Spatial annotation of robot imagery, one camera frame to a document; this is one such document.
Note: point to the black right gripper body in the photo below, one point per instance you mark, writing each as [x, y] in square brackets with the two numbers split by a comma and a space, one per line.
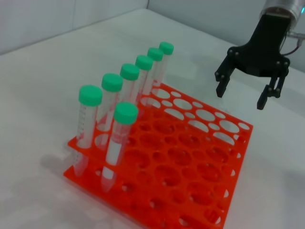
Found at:
[264, 55]

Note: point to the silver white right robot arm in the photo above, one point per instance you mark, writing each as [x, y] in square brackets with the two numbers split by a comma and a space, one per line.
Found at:
[286, 6]

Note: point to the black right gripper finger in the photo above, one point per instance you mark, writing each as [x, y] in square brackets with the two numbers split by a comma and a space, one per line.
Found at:
[222, 76]
[274, 88]

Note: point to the green capped clear test tube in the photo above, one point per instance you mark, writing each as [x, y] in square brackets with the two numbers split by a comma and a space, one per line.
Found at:
[118, 143]
[144, 62]
[112, 82]
[88, 119]
[166, 48]
[155, 54]
[129, 71]

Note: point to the orange plastic test tube rack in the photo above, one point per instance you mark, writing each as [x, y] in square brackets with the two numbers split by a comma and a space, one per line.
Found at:
[178, 155]

